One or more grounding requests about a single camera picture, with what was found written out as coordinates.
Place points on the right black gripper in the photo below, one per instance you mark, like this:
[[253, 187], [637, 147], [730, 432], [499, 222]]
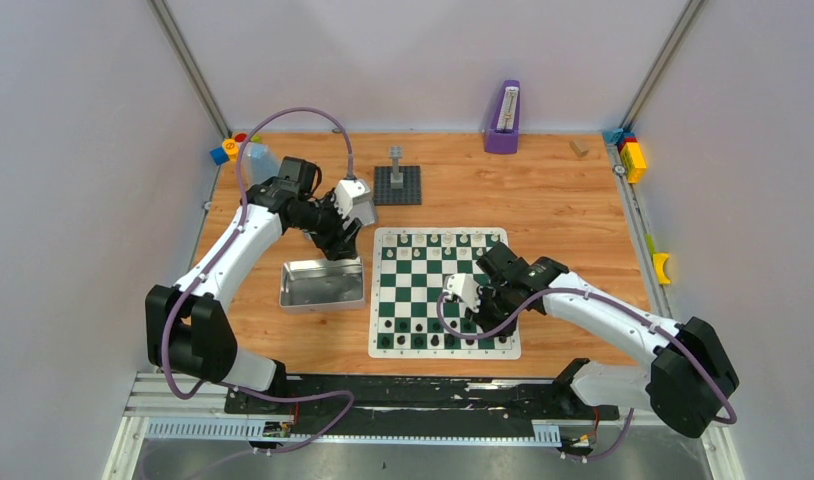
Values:
[[481, 319]]

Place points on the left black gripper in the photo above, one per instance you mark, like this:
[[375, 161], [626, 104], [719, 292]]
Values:
[[340, 240]]

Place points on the metal tin with black pieces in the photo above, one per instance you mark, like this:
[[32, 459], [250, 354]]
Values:
[[313, 286]]

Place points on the green white chess mat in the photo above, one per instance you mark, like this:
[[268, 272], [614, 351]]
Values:
[[409, 269]]

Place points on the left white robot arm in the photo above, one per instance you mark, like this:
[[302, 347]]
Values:
[[187, 325]]

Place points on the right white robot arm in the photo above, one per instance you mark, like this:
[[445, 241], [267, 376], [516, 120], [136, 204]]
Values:
[[681, 371]]

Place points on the metal tin lid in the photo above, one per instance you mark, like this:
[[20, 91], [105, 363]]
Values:
[[365, 211]]

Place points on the grey lego tower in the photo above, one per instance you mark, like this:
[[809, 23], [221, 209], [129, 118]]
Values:
[[396, 173]]

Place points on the dark grey lego baseplate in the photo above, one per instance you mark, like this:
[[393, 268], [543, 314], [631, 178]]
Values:
[[407, 192]]

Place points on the translucent blue plastic container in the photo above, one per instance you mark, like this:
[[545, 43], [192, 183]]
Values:
[[258, 164]]

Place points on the colourful toy blocks left corner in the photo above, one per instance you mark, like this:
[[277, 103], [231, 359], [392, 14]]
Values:
[[239, 148]]

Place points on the purple metronome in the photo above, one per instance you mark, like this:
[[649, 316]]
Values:
[[501, 129]]

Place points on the yellow curved toy piece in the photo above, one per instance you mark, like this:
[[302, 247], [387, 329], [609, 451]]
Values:
[[659, 262]]

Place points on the small wooden block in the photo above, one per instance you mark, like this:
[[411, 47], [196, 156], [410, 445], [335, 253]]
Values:
[[579, 147]]

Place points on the yellow toy block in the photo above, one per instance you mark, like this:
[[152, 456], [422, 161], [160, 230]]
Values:
[[633, 161]]

